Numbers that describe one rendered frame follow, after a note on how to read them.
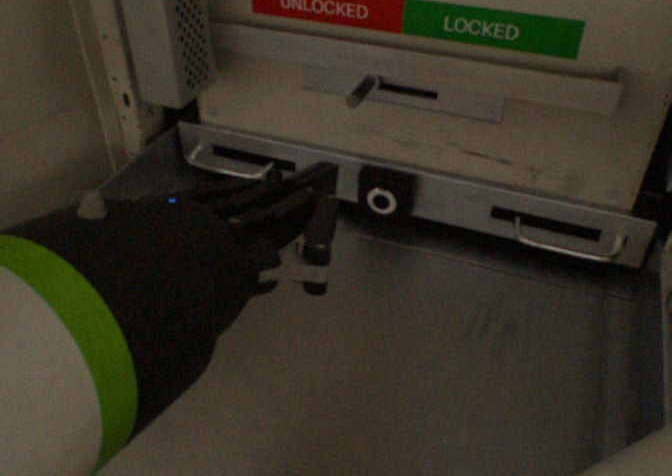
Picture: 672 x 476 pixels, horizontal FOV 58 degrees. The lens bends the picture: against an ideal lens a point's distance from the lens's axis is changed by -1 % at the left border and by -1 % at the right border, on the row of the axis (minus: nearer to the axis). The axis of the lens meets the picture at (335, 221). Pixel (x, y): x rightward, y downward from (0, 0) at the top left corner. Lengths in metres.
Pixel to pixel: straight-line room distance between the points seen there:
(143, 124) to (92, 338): 0.59
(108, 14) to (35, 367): 0.57
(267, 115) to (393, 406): 0.36
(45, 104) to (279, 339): 0.38
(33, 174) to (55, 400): 0.61
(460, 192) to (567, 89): 0.17
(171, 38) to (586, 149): 0.40
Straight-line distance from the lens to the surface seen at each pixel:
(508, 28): 0.59
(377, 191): 0.66
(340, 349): 0.58
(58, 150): 0.79
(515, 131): 0.63
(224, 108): 0.74
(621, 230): 0.66
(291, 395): 0.55
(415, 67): 0.58
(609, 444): 0.56
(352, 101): 0.59
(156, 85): 0.63
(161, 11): 0.59
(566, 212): 0.66
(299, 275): 0.31
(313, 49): 0.61
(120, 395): 0.21
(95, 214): 0.24
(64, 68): 0.77
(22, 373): 0.19
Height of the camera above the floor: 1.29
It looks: 38 degrees down
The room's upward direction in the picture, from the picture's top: straight up
